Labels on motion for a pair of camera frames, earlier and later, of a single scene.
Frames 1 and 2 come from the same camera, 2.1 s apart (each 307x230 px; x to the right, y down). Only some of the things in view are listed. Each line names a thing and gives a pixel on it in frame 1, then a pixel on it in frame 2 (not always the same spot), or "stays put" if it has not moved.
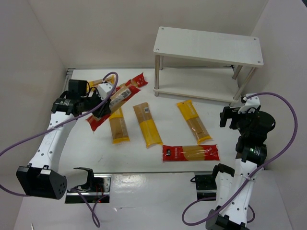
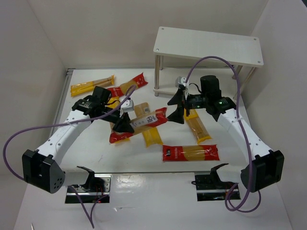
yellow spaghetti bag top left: x=111 y=79 stays put
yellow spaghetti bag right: x=191 y=115 stays put
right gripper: x=225 y=117 to x=186 y=103
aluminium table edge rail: x=66 y=85 stays put
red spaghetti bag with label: x=123 y=94 to x=159 y=117
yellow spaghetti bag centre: x=148 y=129 stays put
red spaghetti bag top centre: x=134 y=83 stays put
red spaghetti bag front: x=191 y=153 stays put
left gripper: x=99 y=108 to x=117 y=119
